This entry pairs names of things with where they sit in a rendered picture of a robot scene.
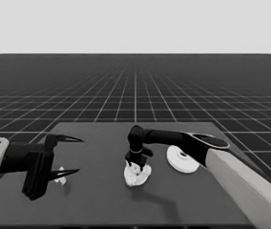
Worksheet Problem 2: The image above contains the large thick white disc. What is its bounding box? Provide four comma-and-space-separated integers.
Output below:
166, 145, 200, 175

